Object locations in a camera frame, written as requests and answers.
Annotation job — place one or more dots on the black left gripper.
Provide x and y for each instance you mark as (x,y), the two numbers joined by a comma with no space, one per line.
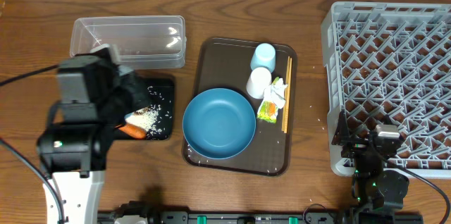
(130,77)

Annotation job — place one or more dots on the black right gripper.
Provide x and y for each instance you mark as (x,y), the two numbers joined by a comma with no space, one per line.
(342,137)

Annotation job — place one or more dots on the pile of white rice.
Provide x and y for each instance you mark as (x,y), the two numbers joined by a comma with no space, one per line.
(158,121)

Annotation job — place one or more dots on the orange carrot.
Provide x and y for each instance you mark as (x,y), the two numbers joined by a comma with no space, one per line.
(133,131)

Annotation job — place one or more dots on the green snack wrapper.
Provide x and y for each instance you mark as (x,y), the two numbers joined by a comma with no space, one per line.
(268,109)

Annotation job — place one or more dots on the blue plate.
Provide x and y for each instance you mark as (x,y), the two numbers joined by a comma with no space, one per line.
(219,123)

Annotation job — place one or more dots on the light blue plastic cup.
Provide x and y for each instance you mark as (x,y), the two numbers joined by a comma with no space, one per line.
(264,56)

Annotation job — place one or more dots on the brown food scrap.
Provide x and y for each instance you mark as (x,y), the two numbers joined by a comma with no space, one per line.
(141,111)

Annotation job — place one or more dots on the white tissue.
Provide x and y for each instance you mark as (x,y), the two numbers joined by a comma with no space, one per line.
(276,92)

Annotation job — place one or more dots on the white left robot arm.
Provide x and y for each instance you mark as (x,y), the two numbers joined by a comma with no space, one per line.
(95,98)

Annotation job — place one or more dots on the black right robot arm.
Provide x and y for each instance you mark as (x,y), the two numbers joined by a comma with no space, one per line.
(379,192)

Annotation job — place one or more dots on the black waste tray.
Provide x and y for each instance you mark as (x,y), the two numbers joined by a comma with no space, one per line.
(165,82)

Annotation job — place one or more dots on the grey dishwasher rack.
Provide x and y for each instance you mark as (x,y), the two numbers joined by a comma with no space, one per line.
(392,59)

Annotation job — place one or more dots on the clear plastic bin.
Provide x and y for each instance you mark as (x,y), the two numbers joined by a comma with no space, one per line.
(142,42)

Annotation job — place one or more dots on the wooden chopstick inner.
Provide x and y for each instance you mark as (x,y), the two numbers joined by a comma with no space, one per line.
(286,81)

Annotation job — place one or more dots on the wooden chopstick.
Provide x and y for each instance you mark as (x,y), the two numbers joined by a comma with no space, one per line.
(288,97)
(286,81)

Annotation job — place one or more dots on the wooden chopstick outer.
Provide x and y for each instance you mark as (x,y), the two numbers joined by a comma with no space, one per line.
(288,97)

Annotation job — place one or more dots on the dark brown serving tray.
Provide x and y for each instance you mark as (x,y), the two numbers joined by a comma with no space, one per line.
(226,63)

